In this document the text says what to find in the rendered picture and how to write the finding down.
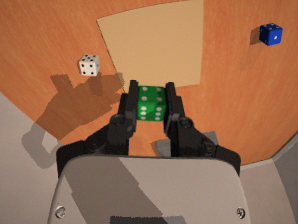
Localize green die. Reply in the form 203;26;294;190
137;85;167;122

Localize tan mat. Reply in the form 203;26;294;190
97;0;203;93

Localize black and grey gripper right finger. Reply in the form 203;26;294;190
163;82;241;176

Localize white die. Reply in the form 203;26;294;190
79;54;100;76

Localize blue die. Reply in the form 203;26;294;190
259;23;283;46

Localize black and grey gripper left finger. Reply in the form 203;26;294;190
56;80;138;179

